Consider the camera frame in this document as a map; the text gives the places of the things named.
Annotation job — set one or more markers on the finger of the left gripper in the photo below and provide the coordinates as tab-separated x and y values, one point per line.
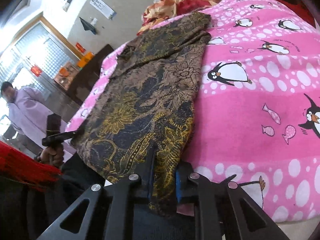
57	139
53	124

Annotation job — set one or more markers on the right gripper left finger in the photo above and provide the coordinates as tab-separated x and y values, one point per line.
105	212

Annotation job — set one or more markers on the brown floral batik shirt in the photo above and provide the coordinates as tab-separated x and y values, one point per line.
147	107

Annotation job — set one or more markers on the red sleeve forearm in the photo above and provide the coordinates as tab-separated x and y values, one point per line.
20	168

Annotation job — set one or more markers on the left hand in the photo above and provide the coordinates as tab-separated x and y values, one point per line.
52	156

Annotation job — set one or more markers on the person in lilac shirt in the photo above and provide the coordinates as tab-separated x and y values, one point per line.
27	112

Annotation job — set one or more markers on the dark wooden footboard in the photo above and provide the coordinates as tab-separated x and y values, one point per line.
88	75

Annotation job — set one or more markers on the glass block window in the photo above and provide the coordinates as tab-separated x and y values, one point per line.
35	59

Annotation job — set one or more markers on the pink penguin bed sheet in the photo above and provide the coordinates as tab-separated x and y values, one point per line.
256	114

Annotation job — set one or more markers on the orange box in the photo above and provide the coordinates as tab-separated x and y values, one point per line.
85	59

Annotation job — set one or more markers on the dark cloth hanging on wall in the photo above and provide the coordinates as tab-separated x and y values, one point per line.
88	27

